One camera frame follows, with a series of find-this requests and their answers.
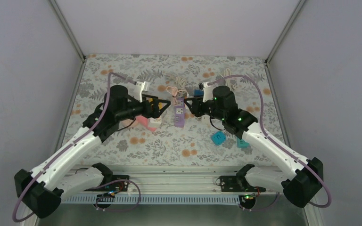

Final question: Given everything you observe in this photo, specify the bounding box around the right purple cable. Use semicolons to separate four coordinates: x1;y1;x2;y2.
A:
207;74;332;212

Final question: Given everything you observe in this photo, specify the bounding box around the teal power strip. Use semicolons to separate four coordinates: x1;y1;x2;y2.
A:
236;137;250;148

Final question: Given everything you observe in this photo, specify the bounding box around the dark blue cube socket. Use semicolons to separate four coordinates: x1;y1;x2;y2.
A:
194;89;204;97

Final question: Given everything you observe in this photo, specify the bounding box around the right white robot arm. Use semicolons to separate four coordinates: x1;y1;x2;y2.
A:
184;86;323;208

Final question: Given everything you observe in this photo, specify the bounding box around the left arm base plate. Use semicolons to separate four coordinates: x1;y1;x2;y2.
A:
86;175;130;192

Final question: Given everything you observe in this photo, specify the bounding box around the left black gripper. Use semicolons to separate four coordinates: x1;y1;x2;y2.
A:
116;93;170;121

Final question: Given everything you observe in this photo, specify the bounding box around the cyan cube socket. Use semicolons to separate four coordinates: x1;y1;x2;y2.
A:
211;131;227;145

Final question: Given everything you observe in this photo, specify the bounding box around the purple power strip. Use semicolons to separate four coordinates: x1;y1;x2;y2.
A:
174;97;185;128

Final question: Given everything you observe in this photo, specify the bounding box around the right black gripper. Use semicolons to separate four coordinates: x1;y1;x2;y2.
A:
183;95;225;121

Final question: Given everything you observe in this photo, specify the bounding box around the pink triangular power strip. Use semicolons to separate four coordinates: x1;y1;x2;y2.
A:
136;115;156;132

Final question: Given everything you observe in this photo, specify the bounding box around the white coiled cable centre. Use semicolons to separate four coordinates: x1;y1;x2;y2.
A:
175;75;189;89

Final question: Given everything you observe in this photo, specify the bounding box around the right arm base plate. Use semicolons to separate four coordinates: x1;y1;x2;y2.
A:
215;176;266;193

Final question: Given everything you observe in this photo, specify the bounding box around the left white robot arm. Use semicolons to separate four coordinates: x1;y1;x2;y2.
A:
14;85;171;218

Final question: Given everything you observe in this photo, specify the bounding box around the aluminium rail frame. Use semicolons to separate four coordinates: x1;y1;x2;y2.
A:
33;165;313;195

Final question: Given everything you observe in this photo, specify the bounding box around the white plug adapter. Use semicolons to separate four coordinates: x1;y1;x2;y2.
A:
148;116;162;128

